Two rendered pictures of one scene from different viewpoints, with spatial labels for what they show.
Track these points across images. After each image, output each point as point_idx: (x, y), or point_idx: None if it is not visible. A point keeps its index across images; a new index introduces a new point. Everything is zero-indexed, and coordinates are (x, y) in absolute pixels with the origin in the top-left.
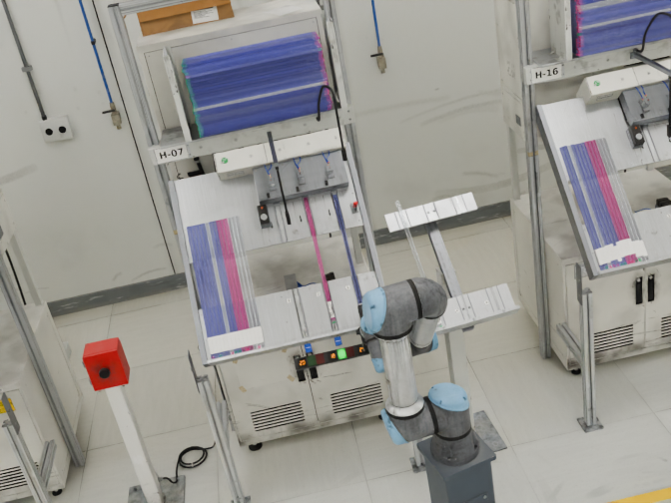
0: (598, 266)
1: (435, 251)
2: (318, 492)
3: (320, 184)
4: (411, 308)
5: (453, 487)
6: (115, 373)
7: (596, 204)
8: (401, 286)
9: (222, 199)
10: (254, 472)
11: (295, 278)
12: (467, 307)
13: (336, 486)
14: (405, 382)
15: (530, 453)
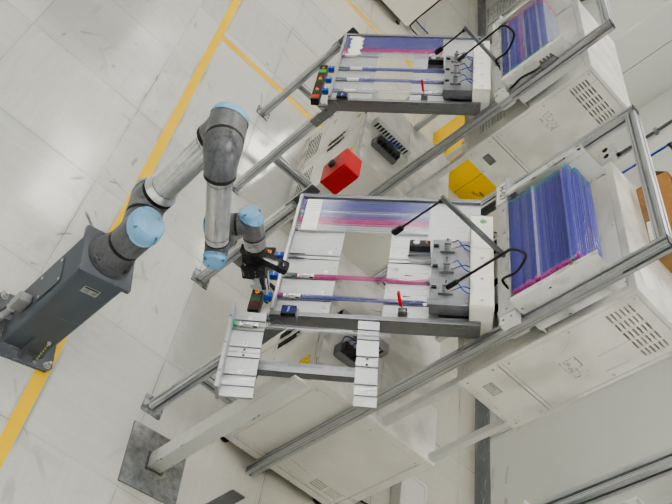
0: None
1: (323, 365)
2: (177, 324)
3: (434, 282)
4: (211, 123)
5: (79, 242)
6: (329, 171)
7: None
8: (234, 122)
9: (450, 230)
10: (227, 311)
11: (380, 346)
12: (243, 353)
13: (174, 339)
14: (168, 165)
15: (96, 490)
